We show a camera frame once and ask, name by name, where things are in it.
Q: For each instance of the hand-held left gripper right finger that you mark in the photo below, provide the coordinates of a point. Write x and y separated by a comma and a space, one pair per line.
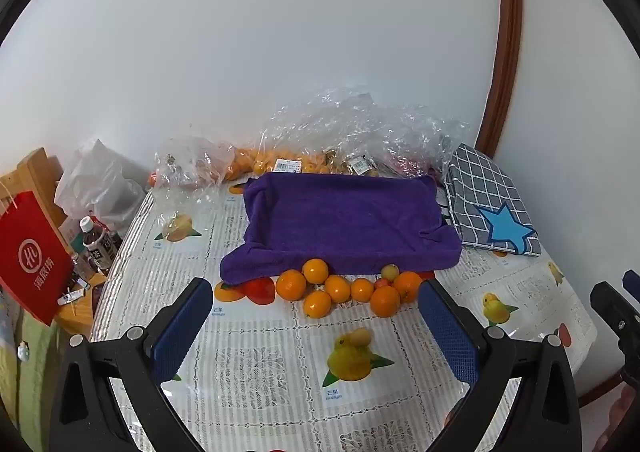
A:
450, 332

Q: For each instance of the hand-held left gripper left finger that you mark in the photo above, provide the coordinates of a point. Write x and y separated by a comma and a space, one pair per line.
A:
180, 332

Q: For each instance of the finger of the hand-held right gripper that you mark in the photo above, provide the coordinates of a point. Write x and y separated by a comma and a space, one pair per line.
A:
617, 312
632, 283

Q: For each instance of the orange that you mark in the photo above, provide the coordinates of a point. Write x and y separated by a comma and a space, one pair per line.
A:
362, 290
338, 288
315, 270
407, 284
385, 301
290, 285
317, 304

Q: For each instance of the small red fruit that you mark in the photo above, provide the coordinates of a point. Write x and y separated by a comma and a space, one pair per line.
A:
381, 283

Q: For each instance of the small yellow fruit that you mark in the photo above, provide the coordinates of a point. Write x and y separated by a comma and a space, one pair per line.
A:
389, 272

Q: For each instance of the fruit print tablecloth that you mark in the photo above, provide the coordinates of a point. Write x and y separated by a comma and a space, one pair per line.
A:
250, 332

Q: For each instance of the brown wooden baseboard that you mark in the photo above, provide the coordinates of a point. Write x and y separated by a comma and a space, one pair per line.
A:
600, 389

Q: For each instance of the wooden side table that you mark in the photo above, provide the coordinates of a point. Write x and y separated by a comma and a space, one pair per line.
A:
80, 314

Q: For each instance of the small white tube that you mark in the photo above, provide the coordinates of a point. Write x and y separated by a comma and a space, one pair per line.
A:
72, 294

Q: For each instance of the small clear bottle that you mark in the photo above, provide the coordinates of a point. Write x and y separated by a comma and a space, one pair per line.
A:
82, 267

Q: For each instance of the dark bottle white cap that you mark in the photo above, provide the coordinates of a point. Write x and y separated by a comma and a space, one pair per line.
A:
97, 244

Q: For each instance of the grey checkered cloth blue star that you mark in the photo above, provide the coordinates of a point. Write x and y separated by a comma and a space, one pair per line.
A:
480, 187

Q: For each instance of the green blanket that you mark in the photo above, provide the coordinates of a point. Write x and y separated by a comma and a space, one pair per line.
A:
35, 382

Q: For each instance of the purple towel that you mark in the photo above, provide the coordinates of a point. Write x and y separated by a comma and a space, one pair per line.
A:
340, 222

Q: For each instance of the small white trinket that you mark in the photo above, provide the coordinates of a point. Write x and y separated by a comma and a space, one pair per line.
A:
23, 351

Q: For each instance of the red paper bag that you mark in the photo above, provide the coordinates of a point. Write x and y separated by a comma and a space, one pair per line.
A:
32, 257

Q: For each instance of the white plastic bag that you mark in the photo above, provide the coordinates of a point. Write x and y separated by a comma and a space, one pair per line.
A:
100, 182

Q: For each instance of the clear plastic bag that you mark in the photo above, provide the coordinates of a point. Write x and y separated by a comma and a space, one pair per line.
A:
310, 127
425, 137
190, 162

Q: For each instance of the pile of bagged oranges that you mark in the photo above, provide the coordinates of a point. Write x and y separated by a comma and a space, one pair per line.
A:
250, 163

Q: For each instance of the clear packet with label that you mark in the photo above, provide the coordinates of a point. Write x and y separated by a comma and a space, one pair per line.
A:
360, 166

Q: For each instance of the brown wooden door frame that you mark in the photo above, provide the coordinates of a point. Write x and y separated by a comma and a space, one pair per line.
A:
507, 32

